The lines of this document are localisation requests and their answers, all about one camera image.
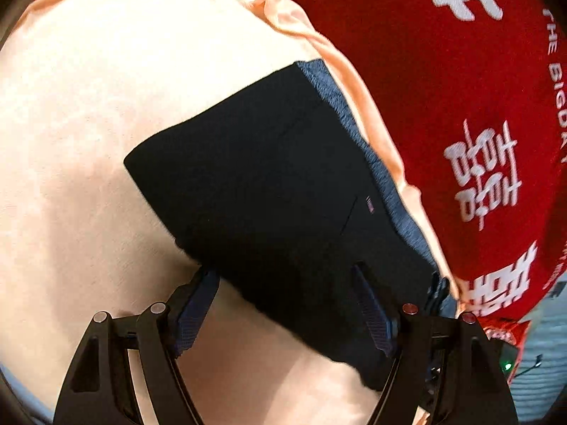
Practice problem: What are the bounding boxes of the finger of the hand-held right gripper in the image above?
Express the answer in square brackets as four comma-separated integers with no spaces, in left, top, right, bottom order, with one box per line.
[424,272,450,317]

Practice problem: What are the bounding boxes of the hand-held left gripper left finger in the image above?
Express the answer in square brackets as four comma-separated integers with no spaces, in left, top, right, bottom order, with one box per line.
[53,268,221,425]

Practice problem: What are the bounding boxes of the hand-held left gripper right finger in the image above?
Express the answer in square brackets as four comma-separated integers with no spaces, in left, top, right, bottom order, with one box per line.
[352,263,519,425]

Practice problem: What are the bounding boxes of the black pants with floral trim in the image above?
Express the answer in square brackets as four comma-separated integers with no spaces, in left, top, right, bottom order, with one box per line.
[123,59,459,392]

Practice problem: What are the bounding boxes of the peach cloth sheet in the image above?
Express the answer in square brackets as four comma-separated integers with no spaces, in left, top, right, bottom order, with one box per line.
[0,0,461,425]

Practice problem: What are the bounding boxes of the red printed blanket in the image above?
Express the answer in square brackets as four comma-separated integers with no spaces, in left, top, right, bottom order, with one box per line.
[31,0,567,333]

